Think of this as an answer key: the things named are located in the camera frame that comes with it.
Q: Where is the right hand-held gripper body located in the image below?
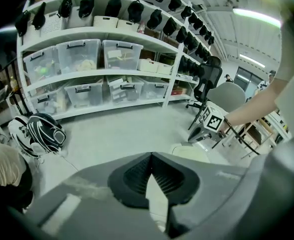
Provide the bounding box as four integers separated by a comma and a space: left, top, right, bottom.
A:
200, 103, 225, 142

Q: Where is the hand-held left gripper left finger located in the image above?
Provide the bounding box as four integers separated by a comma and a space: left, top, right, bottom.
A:
26, 152, 166, 240

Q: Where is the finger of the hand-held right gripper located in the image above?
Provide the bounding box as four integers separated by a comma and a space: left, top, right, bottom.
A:
188, 125, 212, 144

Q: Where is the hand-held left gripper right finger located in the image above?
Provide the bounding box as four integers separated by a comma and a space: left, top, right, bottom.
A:
151, 136, 294, 240

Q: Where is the person's right forearm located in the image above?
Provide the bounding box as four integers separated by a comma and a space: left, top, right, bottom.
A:
223, 78, 289, 135

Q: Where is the grey chair with black legs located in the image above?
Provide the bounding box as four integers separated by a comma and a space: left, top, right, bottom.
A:
188, 81, 247, 132

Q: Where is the black mesh office chair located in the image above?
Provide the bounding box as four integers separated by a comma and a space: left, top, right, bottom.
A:
185, 55, 223, 110

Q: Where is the white wooden desk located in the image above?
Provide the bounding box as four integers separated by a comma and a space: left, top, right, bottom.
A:
211, 108, 293, 160

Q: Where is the dark glass door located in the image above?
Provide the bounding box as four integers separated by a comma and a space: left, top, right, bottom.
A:
233, 66, 263, 95

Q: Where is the cream slotted basket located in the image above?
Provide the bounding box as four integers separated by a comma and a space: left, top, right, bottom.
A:
116, 19, 140, 33
94, 15, 119, 29
156, 62, 174, 75
137, 58, 160, 73

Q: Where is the long ceiling light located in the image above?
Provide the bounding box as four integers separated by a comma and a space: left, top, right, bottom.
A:
232, 7, 282, 29
238, 53, 266, 69

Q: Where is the black and white backpack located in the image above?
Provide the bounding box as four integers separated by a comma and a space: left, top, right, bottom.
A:
26, 112, 67, 155

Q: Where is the person's beige shirt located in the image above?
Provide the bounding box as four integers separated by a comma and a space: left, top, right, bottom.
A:
273, 7, 294, 141

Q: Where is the row of black caps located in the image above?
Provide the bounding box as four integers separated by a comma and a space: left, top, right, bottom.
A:
14, 0, 216, 78

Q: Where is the group of clear storage bins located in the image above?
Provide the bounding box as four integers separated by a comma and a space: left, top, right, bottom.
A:
23, 38, 170, 115

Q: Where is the white metal shelving unit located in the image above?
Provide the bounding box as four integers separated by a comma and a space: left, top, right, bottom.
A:
16, 0, 218, 122

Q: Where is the white perforated basket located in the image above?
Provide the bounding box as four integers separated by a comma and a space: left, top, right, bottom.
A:
40, 11, 63, 36

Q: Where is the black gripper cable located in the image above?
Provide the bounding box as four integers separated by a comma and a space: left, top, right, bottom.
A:
225, 122, 261, 156

